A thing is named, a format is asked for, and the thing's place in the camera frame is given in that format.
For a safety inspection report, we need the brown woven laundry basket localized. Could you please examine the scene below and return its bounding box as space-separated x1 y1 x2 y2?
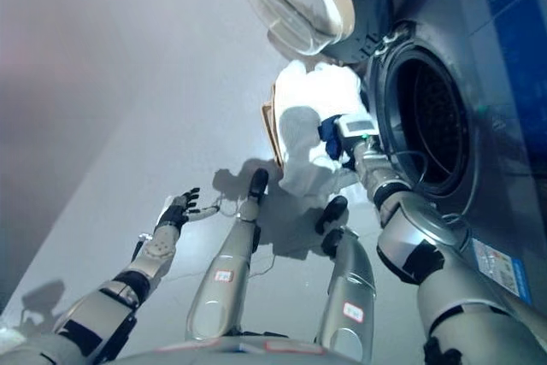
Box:
260 81 286 168

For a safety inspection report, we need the white blue-edged washer sticker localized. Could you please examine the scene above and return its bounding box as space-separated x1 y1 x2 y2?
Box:
471 238 534 305

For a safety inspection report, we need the dark blue cloth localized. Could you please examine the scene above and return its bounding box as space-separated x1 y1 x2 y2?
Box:
316 114 356 170

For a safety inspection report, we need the grey front-load washing machine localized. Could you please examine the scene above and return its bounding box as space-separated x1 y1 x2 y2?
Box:
362 0 547 311

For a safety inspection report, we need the right silver robot leg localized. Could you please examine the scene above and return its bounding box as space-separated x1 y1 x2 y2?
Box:
315 195 378 351

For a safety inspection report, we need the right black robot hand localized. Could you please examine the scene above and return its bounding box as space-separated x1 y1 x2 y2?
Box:
333 113 379 146

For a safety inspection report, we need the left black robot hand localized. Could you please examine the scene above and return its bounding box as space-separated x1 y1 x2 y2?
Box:
155 186 221 234

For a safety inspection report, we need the left silver robot leg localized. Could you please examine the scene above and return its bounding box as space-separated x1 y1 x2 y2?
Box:
184 168 270 343

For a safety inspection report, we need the silver robot torso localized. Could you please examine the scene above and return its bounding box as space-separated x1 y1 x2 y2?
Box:
115 335 361 365

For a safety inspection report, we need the silver robot leg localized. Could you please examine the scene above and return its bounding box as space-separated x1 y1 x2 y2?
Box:
184 168 270 343
315 195 378 351

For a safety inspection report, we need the white cloth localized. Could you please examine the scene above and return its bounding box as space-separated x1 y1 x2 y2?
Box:
273 59 373 200

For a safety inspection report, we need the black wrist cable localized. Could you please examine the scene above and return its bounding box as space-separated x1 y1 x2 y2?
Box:
383 149 429 189

